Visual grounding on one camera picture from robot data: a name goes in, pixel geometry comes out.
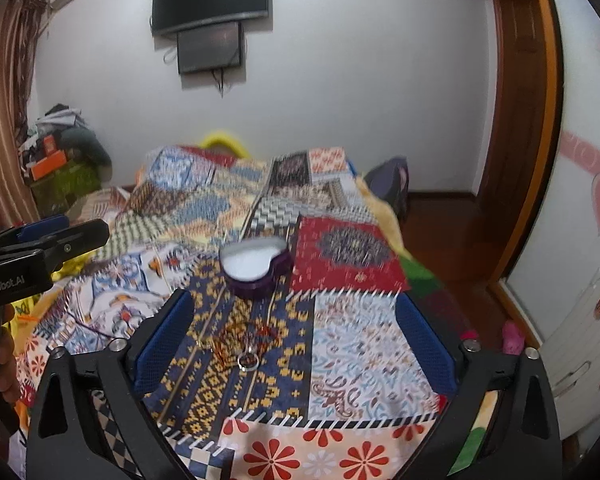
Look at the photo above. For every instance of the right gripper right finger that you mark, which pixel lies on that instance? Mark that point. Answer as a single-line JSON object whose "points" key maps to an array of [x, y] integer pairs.
{"points": [[522, 437]]}

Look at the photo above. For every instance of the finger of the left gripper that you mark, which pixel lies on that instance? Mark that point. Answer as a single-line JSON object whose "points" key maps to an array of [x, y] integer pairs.
{"points": [[73, 242], [36, 230]]}

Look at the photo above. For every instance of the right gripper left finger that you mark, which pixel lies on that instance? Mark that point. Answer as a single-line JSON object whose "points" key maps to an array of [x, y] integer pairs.
{"points": [[66, 440]]}

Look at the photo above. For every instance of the purple heart-shaped jewelry box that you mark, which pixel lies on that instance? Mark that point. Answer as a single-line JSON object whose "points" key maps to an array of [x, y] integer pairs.
{"points": [[252, 266]]}

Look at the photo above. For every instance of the person's left hand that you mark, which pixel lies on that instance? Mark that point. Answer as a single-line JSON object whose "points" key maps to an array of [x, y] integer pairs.
{"points": [[9, 385]]}

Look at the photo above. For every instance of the yellow cloth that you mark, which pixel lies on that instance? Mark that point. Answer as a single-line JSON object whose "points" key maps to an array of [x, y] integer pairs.
{"points": [[29, 311]]}

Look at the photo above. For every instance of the pile of clothes and boxes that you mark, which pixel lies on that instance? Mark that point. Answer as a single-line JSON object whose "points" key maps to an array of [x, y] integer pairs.
{"points": [[61, 159]]}

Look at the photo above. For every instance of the pink slipper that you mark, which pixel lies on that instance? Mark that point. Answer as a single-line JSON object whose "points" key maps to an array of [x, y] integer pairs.
{"points": [[513, 339]]}

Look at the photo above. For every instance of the white suitcase with stickers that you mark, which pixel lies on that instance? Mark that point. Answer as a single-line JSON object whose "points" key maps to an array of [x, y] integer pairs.
{"points": [[572, 361]]}

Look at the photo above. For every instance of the striped pink curtain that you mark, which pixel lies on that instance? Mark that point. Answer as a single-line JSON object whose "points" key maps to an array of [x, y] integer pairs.
{"points": [[20, 25]]}

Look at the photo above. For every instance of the colourful patchwork bedspread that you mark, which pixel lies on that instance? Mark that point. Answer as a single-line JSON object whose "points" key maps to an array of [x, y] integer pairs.
{"points": [[315, 382]]}

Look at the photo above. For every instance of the brown wooden door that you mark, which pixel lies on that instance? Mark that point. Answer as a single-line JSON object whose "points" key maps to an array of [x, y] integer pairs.
{"points": [[526, 123]]}

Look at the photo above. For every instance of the dark bag beside bed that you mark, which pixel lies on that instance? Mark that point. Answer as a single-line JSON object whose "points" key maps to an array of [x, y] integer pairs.
{"points": [[389, 182]]}

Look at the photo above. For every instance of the small dark wall monitor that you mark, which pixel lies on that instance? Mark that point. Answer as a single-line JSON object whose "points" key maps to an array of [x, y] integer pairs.
{"points": [[213, 47]]}

